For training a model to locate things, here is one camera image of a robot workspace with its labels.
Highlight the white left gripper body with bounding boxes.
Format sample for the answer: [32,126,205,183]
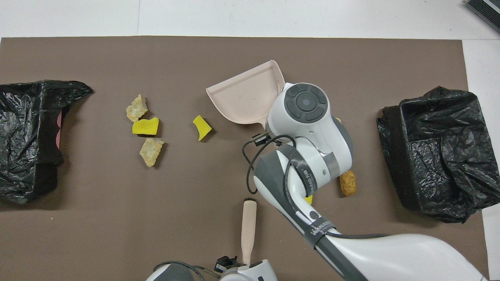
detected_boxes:
[220,259,279,281]

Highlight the beige hand brush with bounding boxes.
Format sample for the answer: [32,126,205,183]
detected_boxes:
[241,199,257,266]

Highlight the brown bread roll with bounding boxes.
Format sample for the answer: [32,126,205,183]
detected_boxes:
[339,170,357,196]

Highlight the beige plastic dustpan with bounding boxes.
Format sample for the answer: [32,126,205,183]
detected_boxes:
[206,60,286,125]

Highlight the black plastic trash bag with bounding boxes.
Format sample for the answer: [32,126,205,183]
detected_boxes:
[377,86,495,224]
[0,80,94,205]

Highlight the brown table mat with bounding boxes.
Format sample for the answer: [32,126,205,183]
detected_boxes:
[0,36,491,281]

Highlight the dark ribbed panel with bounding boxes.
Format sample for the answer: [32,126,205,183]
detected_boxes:
[465,0,500,23]

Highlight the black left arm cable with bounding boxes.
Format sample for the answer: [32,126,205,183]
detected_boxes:
[152,256,239,281]

